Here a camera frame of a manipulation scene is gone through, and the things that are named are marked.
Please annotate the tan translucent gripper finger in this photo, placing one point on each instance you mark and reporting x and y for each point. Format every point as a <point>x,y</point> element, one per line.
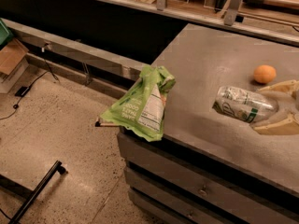
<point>281,124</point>
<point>290,87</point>

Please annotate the silver 7up soda can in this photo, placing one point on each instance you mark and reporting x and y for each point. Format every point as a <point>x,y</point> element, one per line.
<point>244,105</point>

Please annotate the green rice chip bag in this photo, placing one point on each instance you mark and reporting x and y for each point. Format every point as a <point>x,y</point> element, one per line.
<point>141,109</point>

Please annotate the orange fruit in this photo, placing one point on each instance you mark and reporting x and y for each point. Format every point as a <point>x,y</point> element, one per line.
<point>264,74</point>

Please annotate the grey drawer cabinet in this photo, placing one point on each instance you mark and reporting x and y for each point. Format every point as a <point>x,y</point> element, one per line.
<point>211,169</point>

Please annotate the black power adapter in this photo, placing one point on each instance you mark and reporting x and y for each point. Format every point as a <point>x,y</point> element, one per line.
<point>21,92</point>

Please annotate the brown cardboard box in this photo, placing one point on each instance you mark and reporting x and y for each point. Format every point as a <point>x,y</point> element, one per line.
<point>11,55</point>

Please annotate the green plastic bin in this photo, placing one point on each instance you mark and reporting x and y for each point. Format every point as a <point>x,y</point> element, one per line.
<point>5,34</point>

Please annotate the black metal stand leg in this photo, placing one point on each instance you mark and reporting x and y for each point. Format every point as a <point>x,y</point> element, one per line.
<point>28,195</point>

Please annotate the grey metal upright bracket right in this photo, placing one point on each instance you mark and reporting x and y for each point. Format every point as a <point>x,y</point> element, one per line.
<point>231,12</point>

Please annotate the grey metal rail ledge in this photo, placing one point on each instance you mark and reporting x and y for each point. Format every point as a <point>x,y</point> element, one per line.
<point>79,52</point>

